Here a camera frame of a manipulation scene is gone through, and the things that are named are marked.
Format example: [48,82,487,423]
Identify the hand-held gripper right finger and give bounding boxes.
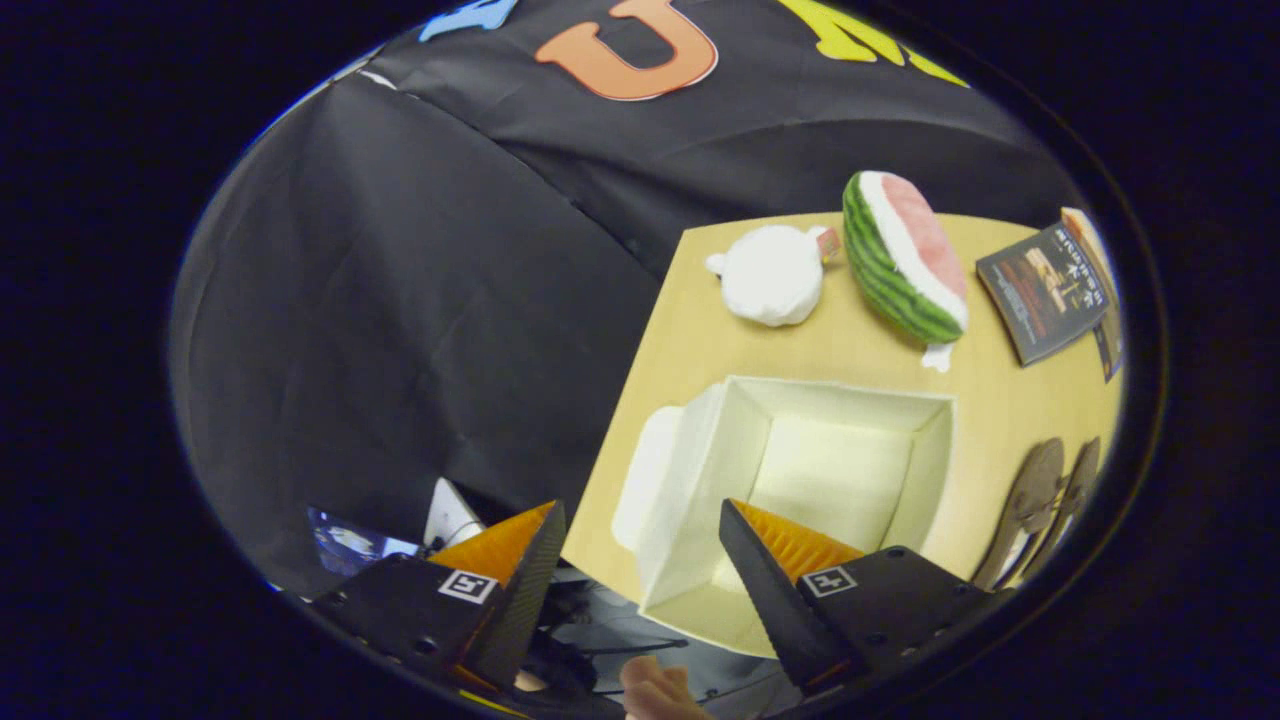
[718,498,1016,698]

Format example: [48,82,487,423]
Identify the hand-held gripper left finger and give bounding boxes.
[310,500,568,696]

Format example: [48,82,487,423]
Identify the cream fabric storage box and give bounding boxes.
[610,375,959,661]

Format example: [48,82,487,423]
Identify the brown fuzzy shoe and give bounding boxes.
[1020,437,1103,581]
[970,437,1067,591]

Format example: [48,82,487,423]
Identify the white plush toy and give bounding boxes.
[705,224,841,329]

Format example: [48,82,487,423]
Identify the watermelon slice plush toy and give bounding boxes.
[842,170,971,374]

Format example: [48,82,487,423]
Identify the black cover book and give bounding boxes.
[975,220,1111,368]

